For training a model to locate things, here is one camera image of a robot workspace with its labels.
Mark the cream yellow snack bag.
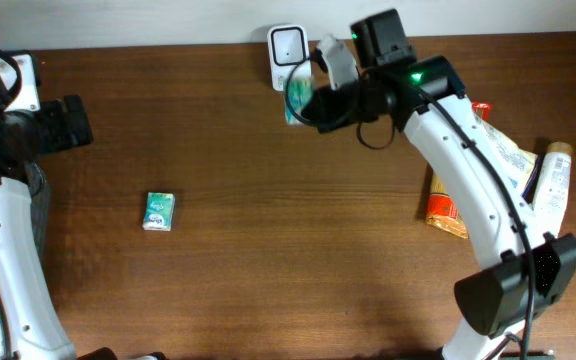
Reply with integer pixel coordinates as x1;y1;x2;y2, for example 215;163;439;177
476;116;539;197

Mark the orange spaghetti packet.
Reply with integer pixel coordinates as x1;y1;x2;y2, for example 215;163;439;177
424;100;493;240

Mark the white cream tube gold cap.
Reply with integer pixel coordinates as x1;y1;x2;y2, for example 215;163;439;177
532;142;573;237

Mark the grey plastic mesh basket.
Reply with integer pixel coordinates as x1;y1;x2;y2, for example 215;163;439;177
25;162;52;261

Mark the teal tissue pack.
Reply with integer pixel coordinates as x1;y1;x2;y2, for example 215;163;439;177
288;76;316;114
142;192;176;231

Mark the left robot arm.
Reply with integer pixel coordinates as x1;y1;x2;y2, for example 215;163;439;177
0;50;93;359

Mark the white barcode scanner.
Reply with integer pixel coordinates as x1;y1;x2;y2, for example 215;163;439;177
267;24;310;92

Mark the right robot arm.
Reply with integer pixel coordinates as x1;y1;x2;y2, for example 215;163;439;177
297;9;576;359

